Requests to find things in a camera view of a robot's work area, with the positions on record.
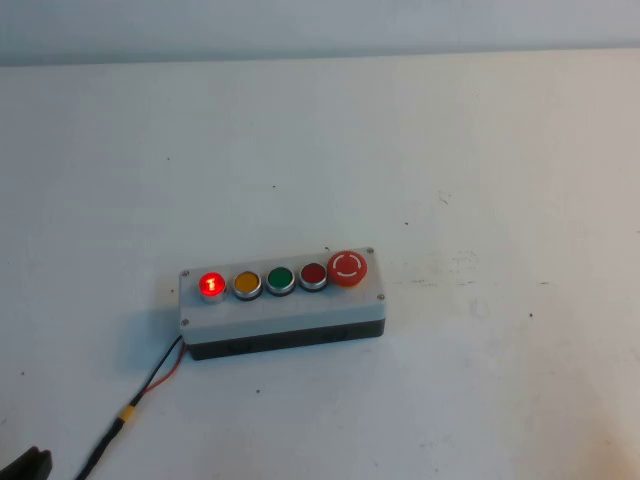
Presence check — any thin red wire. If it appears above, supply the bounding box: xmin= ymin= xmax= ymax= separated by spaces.
xmin=142 ymin=340 xmax=187 ymax=394

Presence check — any red emergency stop mushroom button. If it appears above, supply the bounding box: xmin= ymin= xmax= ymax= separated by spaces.
xmin=327 ymin=250 xmax=370 ymax=290

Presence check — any yellow push button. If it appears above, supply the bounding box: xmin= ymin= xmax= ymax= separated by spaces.
xmin=232 ymin=270 xmax=263 ymax=302

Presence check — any thin black wire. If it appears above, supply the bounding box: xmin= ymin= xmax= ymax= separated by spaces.
xmin=133 ymin=335 xmax=184 ymax=396

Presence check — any yellow cable connector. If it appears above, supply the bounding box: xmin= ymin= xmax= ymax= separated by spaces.
xmin=118 ymin=392 xmax=145 ymax=420

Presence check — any green push button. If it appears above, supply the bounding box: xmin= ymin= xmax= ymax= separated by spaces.
xmin=264 ymin=266 xmax=296 ymax=296

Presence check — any lit red indicator button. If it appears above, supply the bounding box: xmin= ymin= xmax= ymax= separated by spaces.
xmin=198 ymin=271 xmax=228 ymax=305

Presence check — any grey and black button box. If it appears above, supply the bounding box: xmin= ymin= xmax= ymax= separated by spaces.
xmin=178 ymin=246 xmax=389 ymax=362

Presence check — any dark red push button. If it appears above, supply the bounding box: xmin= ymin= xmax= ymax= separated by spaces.
xmin=298 ymin=262 xmax=329 ymax=292

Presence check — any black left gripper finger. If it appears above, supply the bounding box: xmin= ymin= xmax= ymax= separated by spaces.
xmin=0 ymin=448 xmax=39 ymax=480
xmin=33 ymin=449 xmax=53 ymax=480

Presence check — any black sheathed cable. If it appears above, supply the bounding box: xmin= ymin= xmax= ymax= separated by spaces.
xmin=73 ymin=414 xmax=125 ymax=480

